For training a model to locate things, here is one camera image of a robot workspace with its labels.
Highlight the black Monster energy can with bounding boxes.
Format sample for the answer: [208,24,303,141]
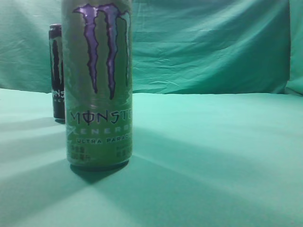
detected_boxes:
[49,24,65,122]

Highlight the green fabric backdrop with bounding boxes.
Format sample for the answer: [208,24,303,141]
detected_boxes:
[0,0,303,94]

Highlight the green Monster Ultra Paradise can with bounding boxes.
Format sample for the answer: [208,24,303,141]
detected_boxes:
[62,0,133,168]

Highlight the green table cloth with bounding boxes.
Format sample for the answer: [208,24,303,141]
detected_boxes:
[0,89,303,227]

